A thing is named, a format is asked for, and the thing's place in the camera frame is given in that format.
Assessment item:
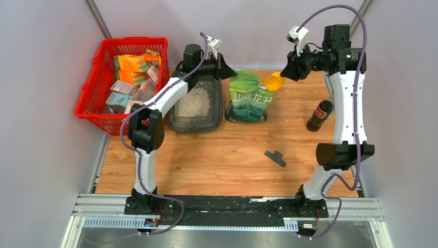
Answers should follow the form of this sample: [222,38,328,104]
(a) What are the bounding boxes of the orange sponge pack upper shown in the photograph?
[114,54,149,72]

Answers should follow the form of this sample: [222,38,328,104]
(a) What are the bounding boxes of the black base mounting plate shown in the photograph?
[124,195,329,227]

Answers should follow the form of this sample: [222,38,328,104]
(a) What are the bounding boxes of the green litter bag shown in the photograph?
[225,70,275,123]

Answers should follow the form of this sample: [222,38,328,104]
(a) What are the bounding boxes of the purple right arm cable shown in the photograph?
[295,5,368,240]

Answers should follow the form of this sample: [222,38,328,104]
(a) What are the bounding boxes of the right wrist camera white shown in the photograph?
[286,26,308,57]

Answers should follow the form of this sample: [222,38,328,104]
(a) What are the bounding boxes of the aluminium frame rail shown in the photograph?
[62,194,393,247]

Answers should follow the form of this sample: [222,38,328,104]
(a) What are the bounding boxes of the yellow plastic scoop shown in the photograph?
[264,71,286,91]

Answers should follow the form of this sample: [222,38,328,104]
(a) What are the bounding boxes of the white pink sponge box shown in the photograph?
[124,100,143,114]

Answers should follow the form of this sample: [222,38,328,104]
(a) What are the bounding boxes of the orange sponge pack lower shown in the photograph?
[117,70,147,85]

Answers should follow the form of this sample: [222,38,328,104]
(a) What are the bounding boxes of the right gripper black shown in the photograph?
[281,42,329,81]

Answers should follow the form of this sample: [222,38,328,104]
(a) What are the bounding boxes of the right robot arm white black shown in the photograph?
[280,24,375,216]

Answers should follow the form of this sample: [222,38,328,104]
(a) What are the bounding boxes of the dark cola bottle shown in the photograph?
[306,93,335,132]

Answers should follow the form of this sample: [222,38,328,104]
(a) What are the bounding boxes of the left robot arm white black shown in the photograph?
[124,44,237,214]

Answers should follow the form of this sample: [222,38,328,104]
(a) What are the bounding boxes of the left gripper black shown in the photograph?
[195,53,238,81]

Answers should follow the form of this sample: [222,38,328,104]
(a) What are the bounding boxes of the yellow patterned packet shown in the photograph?
[143,49,162,69]

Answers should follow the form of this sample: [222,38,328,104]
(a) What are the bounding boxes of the red plastic shopping basket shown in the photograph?
[75,37,169,136]

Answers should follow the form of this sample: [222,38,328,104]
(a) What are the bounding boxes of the grey litter box tray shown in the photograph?
[167,76,223,133]

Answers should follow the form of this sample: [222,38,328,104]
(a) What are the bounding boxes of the black bag clip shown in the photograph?
[264,150,286,167]

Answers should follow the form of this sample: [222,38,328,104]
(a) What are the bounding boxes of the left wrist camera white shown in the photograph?
[207,36,223,59]

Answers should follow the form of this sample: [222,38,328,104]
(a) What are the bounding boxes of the pink grey box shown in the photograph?
[110,80,138,96]

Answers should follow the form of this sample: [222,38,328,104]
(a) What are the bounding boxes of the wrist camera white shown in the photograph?
[286,26,308,57]
[207,36,223,59]

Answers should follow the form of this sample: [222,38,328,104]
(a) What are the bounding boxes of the orange sponge pack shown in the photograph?
[114,54,149,72]
[117,70,147,85]

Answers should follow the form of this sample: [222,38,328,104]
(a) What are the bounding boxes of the teal grey box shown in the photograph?
[105,92,133,114]

